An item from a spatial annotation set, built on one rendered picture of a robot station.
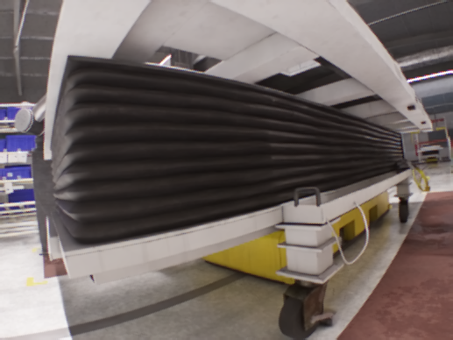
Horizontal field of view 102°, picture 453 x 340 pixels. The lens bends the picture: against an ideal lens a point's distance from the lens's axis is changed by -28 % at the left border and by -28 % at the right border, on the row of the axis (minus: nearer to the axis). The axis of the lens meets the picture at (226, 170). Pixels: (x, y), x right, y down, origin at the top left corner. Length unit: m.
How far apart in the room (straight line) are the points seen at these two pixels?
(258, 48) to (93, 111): 0.39
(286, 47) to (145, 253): 0.51
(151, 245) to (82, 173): 0.18
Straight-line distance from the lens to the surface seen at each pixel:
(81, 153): 0.47
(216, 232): 0.57
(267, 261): 1.16
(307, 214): 0.69
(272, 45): 0.60
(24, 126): 2.26
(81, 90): 0.50
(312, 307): 0.79
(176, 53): 0.90
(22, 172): 3.22
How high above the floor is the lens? 0.52
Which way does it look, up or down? 2 degrees up
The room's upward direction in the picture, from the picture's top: 6 degrees counter-clockwise
